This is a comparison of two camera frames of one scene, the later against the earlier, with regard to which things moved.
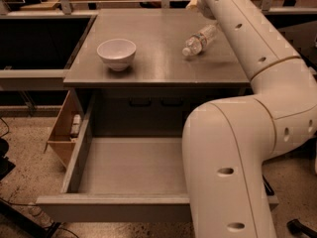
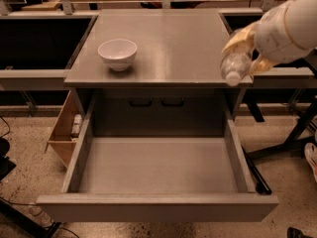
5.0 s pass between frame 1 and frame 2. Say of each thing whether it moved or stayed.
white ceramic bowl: stayed
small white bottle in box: stayed
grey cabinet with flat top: stayed
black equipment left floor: stayed
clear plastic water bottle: moved
